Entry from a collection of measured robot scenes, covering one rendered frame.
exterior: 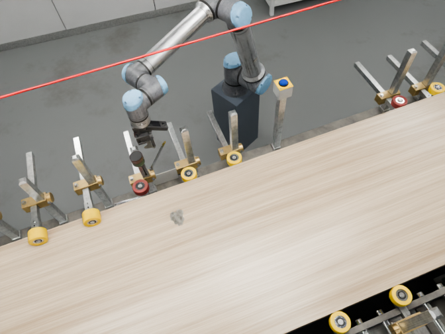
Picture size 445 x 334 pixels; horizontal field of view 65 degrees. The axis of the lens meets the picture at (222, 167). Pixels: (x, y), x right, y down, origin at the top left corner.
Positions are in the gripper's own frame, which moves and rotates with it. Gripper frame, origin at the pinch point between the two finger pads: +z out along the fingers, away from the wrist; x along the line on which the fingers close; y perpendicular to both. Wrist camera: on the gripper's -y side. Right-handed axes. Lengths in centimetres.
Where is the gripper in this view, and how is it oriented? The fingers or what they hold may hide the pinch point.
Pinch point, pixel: (155, 146)
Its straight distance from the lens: 185.3
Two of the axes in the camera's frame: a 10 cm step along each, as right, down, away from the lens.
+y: -9.4, 3.2, -1.4
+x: 3.5, 7.8, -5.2
